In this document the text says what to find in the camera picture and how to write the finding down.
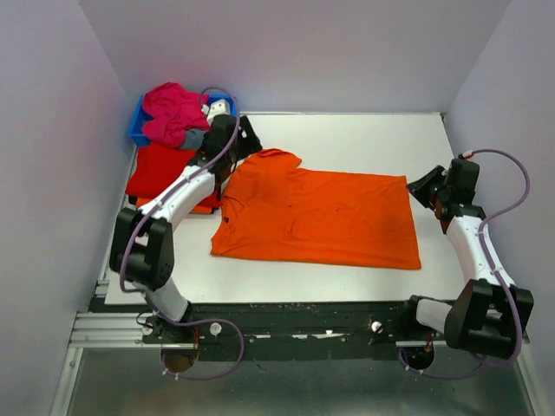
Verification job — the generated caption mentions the orange t-shirt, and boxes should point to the orange t-shirt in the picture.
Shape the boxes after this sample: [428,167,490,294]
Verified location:
[211,149,421,270]
[127,195,216,215]

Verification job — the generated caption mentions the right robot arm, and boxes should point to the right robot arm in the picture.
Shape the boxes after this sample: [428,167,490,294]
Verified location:
[398,153,534,360]

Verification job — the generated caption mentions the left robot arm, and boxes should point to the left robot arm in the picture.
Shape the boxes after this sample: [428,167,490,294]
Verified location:
[108,114,262,343]

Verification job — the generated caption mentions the grey garment in bin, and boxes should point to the grey garment in bin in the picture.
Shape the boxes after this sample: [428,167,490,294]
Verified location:
[180,128,207,151]

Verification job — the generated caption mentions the folded orange t-shirt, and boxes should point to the folded orange t-shirt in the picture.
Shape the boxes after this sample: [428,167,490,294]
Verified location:
[127,195,216,215]

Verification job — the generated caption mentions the pink t-shirt in bin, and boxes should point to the pink t-shirt in bin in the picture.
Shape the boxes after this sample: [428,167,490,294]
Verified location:
[142,82,209,148]

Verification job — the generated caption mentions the folded red t-shirt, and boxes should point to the folded red t-shirt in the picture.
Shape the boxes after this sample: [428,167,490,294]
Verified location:
[126,143,196,207]

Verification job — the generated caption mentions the blue plastic bin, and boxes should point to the blue plastic bin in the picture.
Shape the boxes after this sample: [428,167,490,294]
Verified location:
[127,94,237,147]

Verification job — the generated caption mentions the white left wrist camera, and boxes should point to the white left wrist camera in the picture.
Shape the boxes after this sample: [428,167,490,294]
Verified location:
[201,99,232,125]

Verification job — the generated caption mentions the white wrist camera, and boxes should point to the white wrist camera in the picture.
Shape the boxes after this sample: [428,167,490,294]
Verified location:
[457,151,473,160]
[201,99,232,125]

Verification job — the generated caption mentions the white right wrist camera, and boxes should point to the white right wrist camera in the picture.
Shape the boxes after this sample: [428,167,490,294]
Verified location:
[457,151,473,160]

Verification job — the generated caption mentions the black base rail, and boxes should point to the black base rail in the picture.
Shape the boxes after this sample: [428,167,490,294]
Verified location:
[140,296,452,363]

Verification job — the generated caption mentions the aluminium extrusion frame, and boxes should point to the aluminium extrusion frame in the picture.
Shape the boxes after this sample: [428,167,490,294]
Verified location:
[47,309,155,416]

